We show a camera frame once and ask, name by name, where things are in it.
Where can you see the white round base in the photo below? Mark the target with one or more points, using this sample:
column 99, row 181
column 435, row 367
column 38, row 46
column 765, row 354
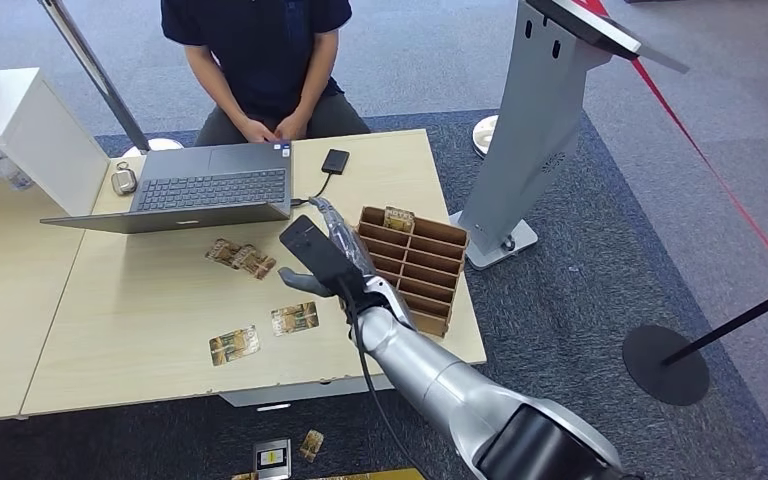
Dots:
column 483, row 136

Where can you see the grey kiosk stand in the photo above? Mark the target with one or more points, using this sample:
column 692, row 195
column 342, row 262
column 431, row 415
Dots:
column 530, row 126

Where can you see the black external drive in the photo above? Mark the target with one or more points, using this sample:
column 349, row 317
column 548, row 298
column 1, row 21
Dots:
column 336, row 162

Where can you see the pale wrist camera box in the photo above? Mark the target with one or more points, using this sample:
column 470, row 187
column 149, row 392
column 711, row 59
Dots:
column 394, row 301

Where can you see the person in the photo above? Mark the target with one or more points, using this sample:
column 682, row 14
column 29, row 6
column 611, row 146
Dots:
column 258, row 46

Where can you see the cardboard card organizer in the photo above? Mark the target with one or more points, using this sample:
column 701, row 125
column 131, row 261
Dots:
column 430, row 265

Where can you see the person's right hand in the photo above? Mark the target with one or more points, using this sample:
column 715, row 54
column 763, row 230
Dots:
column 255, row 130

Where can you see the person's left hand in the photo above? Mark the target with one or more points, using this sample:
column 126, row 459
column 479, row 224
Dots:
column 291, row 127

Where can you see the silver pole with white base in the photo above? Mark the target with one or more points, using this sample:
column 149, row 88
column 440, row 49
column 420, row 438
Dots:
column 99, row 76

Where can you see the grey laptop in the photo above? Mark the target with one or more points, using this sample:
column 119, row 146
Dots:
column 212, row 189

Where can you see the silver key fob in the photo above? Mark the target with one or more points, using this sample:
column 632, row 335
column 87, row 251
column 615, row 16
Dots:
column 124, row 180

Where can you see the person's left forearm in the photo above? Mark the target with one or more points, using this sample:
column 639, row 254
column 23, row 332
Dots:
column 318, row 73

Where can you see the person's right forearm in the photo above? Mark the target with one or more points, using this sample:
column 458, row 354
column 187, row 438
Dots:
column 215, row 83

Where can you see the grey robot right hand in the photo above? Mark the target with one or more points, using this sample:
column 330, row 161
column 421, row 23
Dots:
column 349, row 240

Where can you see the silver card reader device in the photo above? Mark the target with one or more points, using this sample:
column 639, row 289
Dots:
column 272, row 460

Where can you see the red barrier belt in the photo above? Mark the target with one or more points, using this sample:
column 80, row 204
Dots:
column 702, row 156

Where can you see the white cabinet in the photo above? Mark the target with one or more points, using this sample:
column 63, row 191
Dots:
column 39, row 139

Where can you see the black stanchion with round base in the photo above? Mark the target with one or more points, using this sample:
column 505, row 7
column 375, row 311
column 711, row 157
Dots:
column 665, row 364

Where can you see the grey table frame beam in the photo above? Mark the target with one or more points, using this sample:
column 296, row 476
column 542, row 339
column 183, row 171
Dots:
column 304, row 391

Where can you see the black wrist mount plate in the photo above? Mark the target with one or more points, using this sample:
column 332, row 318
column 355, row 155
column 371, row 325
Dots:
column 314, row 255

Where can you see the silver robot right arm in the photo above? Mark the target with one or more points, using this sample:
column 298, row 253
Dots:
column 450, row 391

